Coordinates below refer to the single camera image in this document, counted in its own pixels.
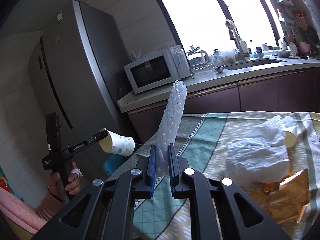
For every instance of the teal plastic trash bin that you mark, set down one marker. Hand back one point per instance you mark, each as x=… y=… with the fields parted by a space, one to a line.
x=115 y=161

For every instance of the glass kettle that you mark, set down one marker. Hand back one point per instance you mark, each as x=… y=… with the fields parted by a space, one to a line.
x=197 y=57

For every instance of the dotted paper cup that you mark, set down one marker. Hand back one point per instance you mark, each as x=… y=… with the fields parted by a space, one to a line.
x=117 y=144
x=290 y=128

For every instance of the small blue patterned bowl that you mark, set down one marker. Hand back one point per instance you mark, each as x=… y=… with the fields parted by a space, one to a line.
x=219 y=69

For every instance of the silver refrigerator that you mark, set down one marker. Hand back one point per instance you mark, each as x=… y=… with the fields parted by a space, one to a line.
x=77 y=71

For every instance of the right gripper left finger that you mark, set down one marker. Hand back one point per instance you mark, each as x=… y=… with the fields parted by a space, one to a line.
x=151 y=170

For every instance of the white microwave oven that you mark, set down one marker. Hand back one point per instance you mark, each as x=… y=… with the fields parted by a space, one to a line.
x=158 y=68

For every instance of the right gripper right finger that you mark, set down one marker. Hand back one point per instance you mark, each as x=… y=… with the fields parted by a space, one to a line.
x=173 y=169

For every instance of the kitchen faucet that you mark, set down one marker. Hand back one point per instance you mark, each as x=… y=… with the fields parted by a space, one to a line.
x=235 y=36

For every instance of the patterned tablecloth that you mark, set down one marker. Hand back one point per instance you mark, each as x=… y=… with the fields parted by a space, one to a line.
x=203 y=139

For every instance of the dark red base cabinets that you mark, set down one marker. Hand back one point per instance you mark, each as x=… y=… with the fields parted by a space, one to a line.
x=294 y=91

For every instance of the pink sleeved left forearm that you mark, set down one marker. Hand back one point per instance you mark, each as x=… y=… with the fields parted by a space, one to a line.
x=26 y=217

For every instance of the golden snack wrapper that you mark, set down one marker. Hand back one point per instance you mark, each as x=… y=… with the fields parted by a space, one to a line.
x=286 y=200

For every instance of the white plastic bag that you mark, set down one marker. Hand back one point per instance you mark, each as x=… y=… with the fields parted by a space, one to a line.
x=260 y=156

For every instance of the white foam fruit net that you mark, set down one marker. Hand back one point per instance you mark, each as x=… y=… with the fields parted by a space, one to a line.
x=169 y=126

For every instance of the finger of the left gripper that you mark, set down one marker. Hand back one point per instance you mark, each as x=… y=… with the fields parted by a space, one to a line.
x=97 y=137

